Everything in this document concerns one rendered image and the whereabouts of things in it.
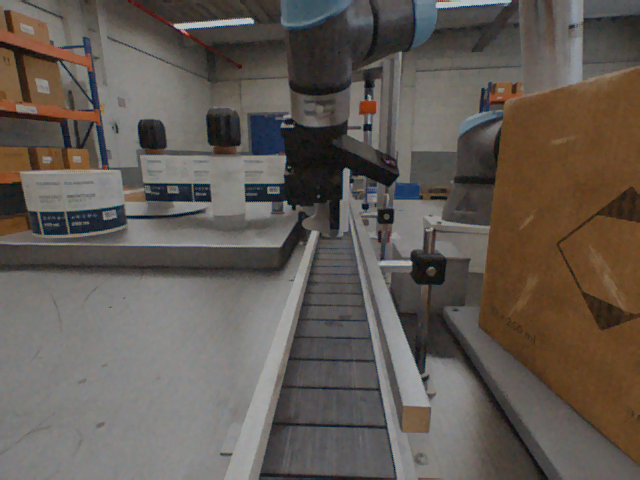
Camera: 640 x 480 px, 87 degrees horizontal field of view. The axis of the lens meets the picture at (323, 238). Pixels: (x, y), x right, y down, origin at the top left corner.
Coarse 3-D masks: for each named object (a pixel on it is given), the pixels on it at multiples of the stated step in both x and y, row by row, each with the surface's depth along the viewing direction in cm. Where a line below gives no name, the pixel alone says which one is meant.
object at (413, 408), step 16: (352, 208) 66; (368, 240) 40; (368, 256) 34; (368, 272) 29; (368, 288) 29; (384, 288) 26; (384, 304) 23; (384, 320) 21; (384, 336) 19; (400, 336) 19; (384, 352) 19; (400, 352) 17; (400, 368) 16; (416, 368) 16; (400, 384) 15; (416, 384) 15; (400, 400) 14; (416, 400) 14; (400, 416) 14; (416, 416) 14; (416, 432) 14
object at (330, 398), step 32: (320, 256) 62; (352, 256) 62; (320, 288) 47; (352, 288) 47; (320, 320) 38; (352, 320) 38; (320, 352) 32; (352, 352) 32; (288, 384) 27; (320, 384) 27; (352, 384) 27; (288, 416) 24; (320, 416) 24; (352, 416) 24; (384, 416) 24; (288, 448) 21; (320, 448) 21; (352, 448) 21; (384, 448) 21
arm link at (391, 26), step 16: (368, 0) 35; (384, 0) 36; (400, 0) 37; (416, 0) 38; (432, 0) 39; (384, 16) 36; (400, 16) 37; (416, 16) 38; (432, 16) 40; (384, 32) 37; (400, 32) 38; (416, 32) 39; (384, 48) 39; (400, 48) 41; (352, 64) 46; (368, 64) 46
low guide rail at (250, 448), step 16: (304, 256) 50; (304, 272) 43; (304, 288) 41; (288, 304) 34; (288, 320) 30; (288, 336) 28; (272, 352) 25; (288, 352) 28; (272, 368) 24; (272, 384) 22; (256, 400) 20; (272, 400) 21; (256, 416) 19; (272, 416) 21; (240, 432) 18; (256, 432) 18; (240, 448) 17; (256, 448) 17; (240, 464) 16; (256, 464) 17
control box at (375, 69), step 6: (378, 60) 88; (366, 66) 90; (372, 66) 89; (378, 66) 88; (354, 72) 94; (360, 72) 93; (366, 72) 92; (372, 72) 92; (378, 72) 92; (354, 78) 98; (360, 78) 98; (366, 78) 98; (372, 78) 98; (378, 78) 98
